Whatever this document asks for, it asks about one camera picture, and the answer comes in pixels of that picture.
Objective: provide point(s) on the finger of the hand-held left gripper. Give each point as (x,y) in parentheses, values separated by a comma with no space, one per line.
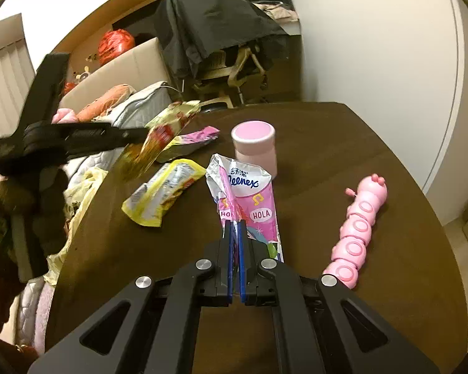
(82,138)

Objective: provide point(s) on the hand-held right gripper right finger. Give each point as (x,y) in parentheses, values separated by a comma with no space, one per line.
(241,261)

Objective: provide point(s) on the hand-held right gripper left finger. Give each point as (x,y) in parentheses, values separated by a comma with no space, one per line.
(229,261)

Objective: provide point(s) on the yellow plastic bag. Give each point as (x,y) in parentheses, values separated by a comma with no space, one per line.
(84,191)

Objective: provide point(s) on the pink tissue packet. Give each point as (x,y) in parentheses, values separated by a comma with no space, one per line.
(253,194)

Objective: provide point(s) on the yellow red snack wrapper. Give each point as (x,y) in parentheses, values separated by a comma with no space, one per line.
(167,128)

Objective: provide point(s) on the pink blanket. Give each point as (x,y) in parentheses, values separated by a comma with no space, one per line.
(64,116)

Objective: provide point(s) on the orange pillow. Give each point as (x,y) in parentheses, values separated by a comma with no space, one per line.
(109,97)

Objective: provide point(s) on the small red plastic bag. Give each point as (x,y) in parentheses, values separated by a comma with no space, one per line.
(70,87)

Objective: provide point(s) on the small plush toy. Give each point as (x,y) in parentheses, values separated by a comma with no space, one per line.
(84,74)

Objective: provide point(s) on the grey quilted mattress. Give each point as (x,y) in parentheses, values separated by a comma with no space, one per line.
(148,97)

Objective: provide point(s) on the beige curtain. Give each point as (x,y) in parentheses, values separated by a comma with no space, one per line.
(4,85)

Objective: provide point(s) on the beige bed headboard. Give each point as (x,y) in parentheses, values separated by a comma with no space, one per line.
(140,62)

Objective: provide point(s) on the large red plastic bag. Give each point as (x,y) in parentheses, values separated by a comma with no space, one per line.
(115,45)

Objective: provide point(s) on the pink fluffy cloth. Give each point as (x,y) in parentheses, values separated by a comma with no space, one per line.
(43,311)

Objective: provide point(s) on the pink plastic jar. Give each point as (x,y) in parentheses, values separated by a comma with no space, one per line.
(253,152)

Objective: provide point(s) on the purple foil wrapper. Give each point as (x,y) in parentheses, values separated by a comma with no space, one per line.
(195,138)

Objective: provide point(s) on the pink caterpillar toy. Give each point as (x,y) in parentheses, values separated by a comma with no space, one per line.
(355,226)

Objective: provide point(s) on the black round disc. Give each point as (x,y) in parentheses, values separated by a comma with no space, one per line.
(214,106)

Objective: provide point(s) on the beige office chair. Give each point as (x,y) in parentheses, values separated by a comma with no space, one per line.
(238,70)

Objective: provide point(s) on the black cloth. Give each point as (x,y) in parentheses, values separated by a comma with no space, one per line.
(218,15)

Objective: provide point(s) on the beige folded cloth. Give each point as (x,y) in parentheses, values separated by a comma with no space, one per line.
(280,13)

